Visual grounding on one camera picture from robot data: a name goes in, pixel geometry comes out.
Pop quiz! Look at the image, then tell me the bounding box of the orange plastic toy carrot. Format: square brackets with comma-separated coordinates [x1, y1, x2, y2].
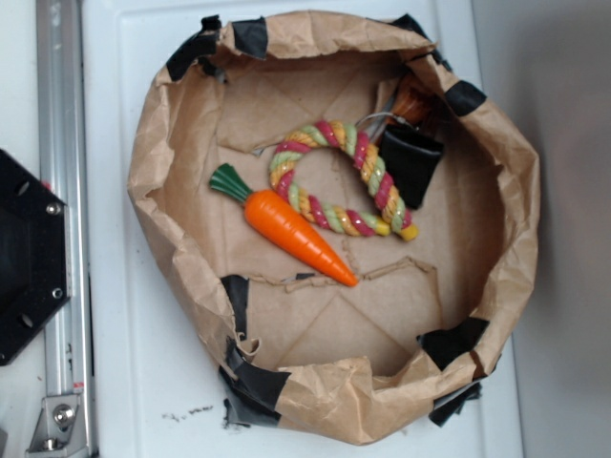
[209, 163, 358, 287]

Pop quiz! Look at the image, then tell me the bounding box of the black binder clip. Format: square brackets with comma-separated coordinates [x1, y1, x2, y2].
[356, 112, 444, 210]

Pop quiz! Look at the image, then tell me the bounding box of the brown paper bag bin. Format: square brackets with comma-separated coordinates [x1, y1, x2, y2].
[128, 11, 540, 445]

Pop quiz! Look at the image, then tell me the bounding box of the orange brown striped object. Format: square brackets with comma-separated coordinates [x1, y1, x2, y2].
[391, 73, 432, 127]

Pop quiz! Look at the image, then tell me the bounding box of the multicolored twisted rope toy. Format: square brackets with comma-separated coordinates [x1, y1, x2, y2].
[268, 120, 419, 241]

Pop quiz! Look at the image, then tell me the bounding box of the silver aluminium extrusion rail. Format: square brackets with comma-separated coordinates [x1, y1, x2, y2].
[35, 1, 98, 457]

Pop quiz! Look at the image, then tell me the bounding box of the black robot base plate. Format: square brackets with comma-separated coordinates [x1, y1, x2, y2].
[1, 151, 69, 366]

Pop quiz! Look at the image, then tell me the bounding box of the silver corner bracket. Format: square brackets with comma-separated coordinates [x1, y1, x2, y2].
[25, 394, 90, 458]

